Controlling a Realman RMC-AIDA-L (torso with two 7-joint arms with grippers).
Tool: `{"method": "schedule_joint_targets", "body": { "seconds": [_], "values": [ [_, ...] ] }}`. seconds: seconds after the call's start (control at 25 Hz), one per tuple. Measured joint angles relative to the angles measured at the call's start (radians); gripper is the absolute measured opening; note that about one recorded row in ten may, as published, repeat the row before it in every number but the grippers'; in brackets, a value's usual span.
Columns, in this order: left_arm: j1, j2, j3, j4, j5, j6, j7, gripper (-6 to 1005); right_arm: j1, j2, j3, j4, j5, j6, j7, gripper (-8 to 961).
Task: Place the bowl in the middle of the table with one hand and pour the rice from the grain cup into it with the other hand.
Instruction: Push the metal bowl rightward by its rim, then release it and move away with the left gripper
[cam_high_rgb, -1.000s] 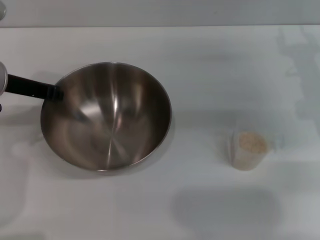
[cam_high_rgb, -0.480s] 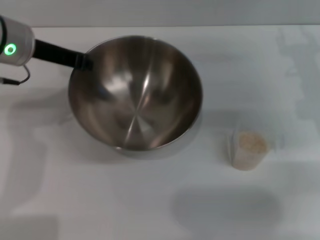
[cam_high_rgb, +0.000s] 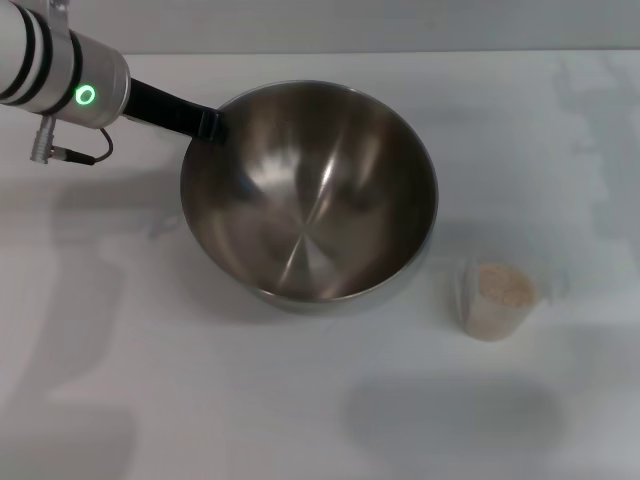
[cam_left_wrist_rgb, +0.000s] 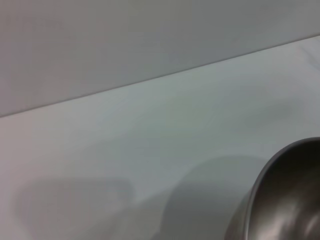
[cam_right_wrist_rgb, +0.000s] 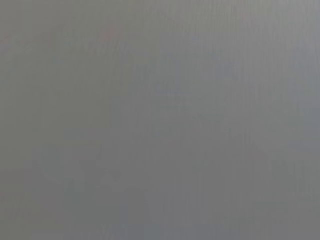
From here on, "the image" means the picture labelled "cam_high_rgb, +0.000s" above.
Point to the stainless steel bowl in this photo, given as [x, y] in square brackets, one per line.
[310, 200]

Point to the white rice grains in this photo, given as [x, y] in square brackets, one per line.
[505, 285]

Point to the clear plastic cup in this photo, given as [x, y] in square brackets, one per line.
[462, 287]

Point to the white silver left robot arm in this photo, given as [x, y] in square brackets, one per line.
[50, 65]

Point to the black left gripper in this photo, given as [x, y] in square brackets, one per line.
[160, 107]

